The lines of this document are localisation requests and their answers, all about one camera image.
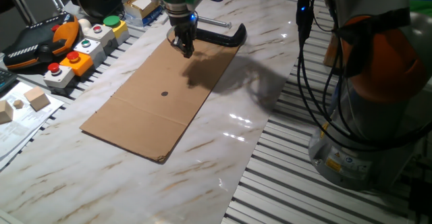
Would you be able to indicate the white box red mushroom button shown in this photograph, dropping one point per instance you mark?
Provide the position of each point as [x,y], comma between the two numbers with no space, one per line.
[59,77]

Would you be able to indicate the white box small red button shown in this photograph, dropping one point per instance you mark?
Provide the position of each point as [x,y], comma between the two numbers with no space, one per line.
[101,36]

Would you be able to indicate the white marble pattern sheet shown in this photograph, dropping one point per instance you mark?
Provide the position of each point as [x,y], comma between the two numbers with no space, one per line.
[101,190]

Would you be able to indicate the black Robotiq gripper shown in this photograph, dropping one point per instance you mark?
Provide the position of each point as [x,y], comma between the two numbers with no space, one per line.
[182,25]

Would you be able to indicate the orange box red button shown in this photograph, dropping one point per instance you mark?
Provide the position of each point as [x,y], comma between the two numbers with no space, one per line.
[77,65]

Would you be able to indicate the open box gold foil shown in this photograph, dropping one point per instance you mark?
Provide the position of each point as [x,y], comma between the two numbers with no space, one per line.
[138,6]

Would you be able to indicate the yellow box green button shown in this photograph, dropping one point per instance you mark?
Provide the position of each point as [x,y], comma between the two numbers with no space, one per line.
[118,30]

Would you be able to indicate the black computer keyboard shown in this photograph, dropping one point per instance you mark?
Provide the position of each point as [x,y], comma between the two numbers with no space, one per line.
[6,79]

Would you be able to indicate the white box green lamp button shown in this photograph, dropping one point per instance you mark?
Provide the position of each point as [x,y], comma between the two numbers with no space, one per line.
[91,50]

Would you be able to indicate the open brown cardboard box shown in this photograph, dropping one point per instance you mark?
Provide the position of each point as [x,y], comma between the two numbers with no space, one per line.
[329,53]

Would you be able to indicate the white round ball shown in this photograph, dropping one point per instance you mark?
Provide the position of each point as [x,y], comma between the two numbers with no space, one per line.
[84,25]

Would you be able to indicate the brown cardboard sheet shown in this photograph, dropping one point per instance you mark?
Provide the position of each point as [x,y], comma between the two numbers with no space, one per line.
[152,116]

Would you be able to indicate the blue flat box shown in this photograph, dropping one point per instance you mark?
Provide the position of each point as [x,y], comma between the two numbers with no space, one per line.
[145,20]

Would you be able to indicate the printed white paper sheets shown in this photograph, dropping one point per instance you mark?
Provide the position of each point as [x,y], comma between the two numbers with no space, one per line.
[20,129]

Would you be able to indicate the medium wooden cube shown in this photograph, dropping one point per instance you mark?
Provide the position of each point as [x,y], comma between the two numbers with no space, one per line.
[37,99]

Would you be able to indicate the tiny wooden cube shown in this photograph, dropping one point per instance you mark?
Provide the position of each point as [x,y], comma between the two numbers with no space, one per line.
[18,104]

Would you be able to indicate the black orange teach pendant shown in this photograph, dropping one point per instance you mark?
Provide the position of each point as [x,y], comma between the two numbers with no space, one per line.
[37,45]

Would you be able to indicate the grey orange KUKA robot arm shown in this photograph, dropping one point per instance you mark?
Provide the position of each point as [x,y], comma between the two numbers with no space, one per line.
[381,69]

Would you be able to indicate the black C-clamp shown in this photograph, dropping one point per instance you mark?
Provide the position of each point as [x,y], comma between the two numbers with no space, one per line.
[222,38]

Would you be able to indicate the large wooden cube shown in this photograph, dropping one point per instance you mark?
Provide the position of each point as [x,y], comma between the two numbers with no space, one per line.
[5,112]

